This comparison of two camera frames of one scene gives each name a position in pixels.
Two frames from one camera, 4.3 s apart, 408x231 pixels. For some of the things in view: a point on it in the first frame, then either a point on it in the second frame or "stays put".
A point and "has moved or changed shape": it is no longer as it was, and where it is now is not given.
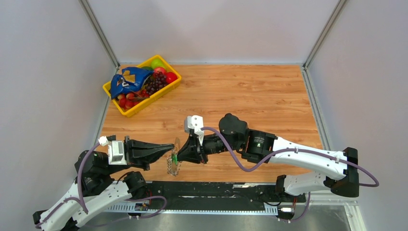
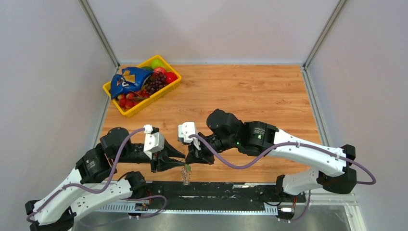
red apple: (159, 69) stays put
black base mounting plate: (215, 196) stays put
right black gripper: (191, 152) stays put
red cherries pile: (128, 101) stays put
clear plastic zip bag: (173, 166) has moved or changed shape
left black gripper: (141, 153) -> (161, 160)
